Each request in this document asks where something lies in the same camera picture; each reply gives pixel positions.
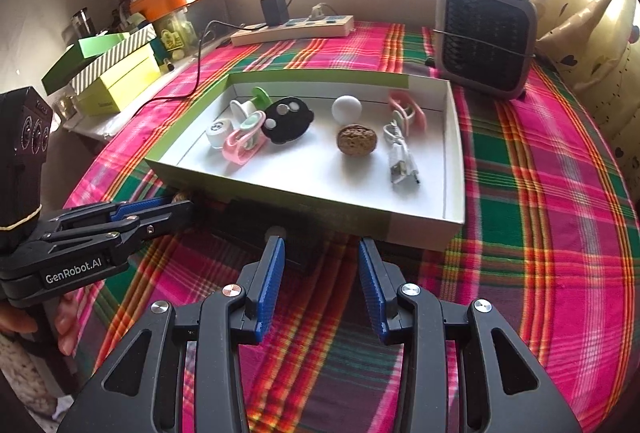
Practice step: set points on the person's left forearm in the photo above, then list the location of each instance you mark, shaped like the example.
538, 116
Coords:
25, 373

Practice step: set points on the cream heart print curtain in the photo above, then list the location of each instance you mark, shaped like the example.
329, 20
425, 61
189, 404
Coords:
590, 28

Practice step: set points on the black charger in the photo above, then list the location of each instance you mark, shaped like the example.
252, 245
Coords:
275, 9

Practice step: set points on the white cardboard box green rim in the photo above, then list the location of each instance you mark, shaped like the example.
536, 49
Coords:
310, 163

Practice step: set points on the pink green plaid cloth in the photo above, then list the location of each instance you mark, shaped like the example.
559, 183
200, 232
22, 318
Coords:
525, 263

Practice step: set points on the green striped box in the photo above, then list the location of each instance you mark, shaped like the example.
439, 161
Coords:
95, 48

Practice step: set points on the beige power strip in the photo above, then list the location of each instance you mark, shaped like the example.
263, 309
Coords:
300, 32

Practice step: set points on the brown walnut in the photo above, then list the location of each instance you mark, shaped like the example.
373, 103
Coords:
356, 139

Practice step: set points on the yellow box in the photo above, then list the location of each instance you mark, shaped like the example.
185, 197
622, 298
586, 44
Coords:
120, 83

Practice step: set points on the small grey plug adapter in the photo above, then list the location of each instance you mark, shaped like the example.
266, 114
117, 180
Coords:
318, 11

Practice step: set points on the white ball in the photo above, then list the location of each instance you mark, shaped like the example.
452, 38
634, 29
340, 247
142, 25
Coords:
346, 108

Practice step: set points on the green and white spool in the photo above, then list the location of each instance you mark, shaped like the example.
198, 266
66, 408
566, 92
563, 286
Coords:
245, 105

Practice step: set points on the pink hair clip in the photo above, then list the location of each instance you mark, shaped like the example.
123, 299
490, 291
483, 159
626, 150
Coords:
417, 113
235, 143

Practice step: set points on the grey fan heater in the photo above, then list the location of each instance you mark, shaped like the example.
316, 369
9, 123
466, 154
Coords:
485, 38

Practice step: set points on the white bottle cap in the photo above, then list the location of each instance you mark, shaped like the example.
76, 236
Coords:
217, 132

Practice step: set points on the black round toy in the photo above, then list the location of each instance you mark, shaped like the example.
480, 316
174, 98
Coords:
289, 120

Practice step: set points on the clear container yellow sticker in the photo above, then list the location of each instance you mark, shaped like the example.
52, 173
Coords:
175, 35

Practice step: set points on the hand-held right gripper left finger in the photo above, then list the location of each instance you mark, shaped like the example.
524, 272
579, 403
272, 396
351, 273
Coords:
267, 293

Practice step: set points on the small tan object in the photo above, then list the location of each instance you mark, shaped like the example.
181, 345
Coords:
181, 198

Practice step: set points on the steel tumbler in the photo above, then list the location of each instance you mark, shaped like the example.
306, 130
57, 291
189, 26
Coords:
84, 23

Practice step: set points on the person's left hand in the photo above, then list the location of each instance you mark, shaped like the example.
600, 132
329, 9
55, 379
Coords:
67, 323

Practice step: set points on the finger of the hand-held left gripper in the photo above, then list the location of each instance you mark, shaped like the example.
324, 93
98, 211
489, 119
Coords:
160, 223
135, 209

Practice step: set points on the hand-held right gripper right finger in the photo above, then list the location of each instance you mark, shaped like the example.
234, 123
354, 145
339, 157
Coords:
372, 293

